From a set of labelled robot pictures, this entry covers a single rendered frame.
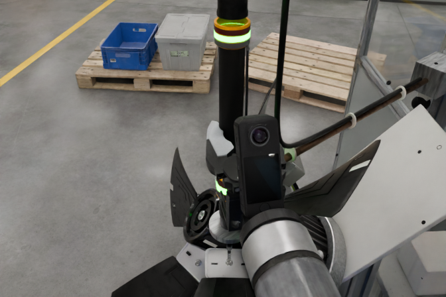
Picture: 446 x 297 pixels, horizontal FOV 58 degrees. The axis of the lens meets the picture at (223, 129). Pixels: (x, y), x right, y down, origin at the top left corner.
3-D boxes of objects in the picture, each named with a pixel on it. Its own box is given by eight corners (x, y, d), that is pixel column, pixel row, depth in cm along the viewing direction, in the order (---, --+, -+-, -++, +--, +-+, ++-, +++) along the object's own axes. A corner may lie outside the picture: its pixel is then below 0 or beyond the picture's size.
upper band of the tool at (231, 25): (234, 34, 52) (234, 12, 50) (256, 45, 49) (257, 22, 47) (207, 42, 50) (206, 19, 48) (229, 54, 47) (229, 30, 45)
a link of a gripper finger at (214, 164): (196, 150, 54) (222, 193, 48) (196, 140, 53) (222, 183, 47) (228, 141, 56) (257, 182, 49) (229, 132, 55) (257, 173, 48)
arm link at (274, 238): (253, 258, 37) (334, 242, 39) (240, 221, 41) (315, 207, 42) (249, 302, 42) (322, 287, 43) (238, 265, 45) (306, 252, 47)
